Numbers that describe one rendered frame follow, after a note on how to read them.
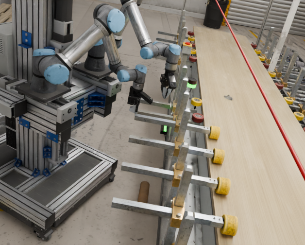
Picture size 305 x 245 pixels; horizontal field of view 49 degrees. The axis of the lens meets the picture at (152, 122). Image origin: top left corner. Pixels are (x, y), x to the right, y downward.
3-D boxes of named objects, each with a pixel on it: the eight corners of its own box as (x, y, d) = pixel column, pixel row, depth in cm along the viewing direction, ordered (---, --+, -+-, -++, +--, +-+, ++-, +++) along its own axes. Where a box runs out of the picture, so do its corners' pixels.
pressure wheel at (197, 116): (189, 131, 230) (193, 116, 225) (189, 125, 237) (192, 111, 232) (200, 133, 230) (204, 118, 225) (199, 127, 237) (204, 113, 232)
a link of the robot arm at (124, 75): (112, 77, 215) (127, 76, 221) (122, 84, 207) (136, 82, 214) (114, 65, 211) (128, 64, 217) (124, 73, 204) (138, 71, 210)
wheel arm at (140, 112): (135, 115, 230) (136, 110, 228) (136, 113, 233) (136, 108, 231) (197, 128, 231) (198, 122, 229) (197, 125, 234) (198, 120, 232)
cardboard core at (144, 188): (137, 204, 262) (141, 180, 288) (135, 212, 266) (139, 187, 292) (147, 206, 262) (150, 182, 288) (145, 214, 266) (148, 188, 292)
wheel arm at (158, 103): (139, 104, 254) (140, 98, 252) (140, 102, 257) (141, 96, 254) (195, 114, 254) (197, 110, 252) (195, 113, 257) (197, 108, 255)
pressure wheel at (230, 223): (220, 216, 145) (219, 235, 141) (225, 211, 138) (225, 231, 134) (233, 218, 145) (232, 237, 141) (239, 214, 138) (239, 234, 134)
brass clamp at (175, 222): (168, 226, 136) (171, 217, 134) (169, 203, 148) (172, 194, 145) (183, 229, 136) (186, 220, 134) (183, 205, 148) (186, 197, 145)
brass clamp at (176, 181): (170, 186, 158) (172, 178, 155) (171, 168, 170) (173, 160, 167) (183, 188, 158) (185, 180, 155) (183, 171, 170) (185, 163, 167)
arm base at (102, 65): (79, 66, 232) (80, 52, 227) (93, 61, 244) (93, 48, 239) (97, 73, 227) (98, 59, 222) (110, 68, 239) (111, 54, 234)
